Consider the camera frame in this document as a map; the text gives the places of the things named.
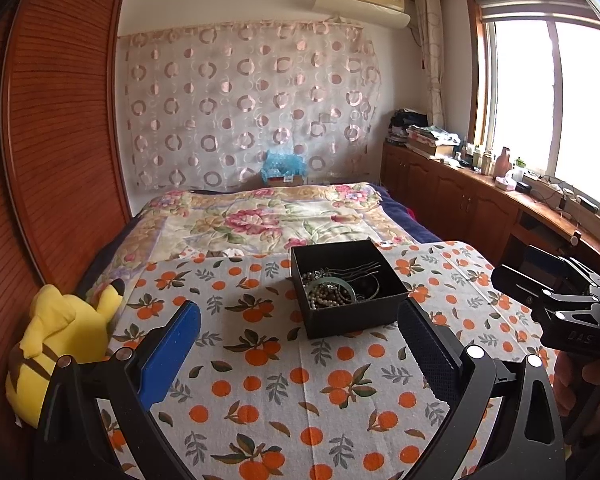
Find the blue plastic bag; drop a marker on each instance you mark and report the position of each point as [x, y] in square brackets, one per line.
[282, 166]

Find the yellow plush toy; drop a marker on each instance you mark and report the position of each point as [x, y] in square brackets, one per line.
[55, 330]

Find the orange fruit print cloth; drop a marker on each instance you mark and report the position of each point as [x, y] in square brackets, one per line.
[290, 385]

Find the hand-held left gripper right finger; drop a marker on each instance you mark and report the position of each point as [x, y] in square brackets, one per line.
[430, 355]

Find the wall air conditioner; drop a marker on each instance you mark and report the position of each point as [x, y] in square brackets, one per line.
[360, 0]

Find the dark blue bedsheet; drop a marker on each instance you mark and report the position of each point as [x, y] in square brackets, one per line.
[405, 220]

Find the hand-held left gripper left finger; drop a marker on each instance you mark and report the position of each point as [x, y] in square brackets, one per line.
[167, 355]

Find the pale green jade bangle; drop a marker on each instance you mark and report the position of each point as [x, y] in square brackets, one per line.
[347, 287]

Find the wooden side cabinet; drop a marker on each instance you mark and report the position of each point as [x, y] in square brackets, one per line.
[460, 200]

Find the beige window curtain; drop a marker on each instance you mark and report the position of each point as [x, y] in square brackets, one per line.
[432, 50]

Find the floral blanket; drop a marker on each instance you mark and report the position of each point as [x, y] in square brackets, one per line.
[260, 220]

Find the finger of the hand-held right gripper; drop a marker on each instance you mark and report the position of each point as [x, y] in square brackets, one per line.
[515, 280]
[555, 265]

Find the pink bottle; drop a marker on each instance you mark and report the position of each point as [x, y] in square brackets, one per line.
[503, 162]

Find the pile of clothes and books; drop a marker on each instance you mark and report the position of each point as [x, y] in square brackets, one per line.
[425, 135]

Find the circle pattern sheer curtain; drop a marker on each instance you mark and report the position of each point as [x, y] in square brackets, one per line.
[250, 105]

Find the black box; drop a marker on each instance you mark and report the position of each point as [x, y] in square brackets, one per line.
[350, 317]

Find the wooden framed window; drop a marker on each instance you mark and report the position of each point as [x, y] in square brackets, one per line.
[530, 85]

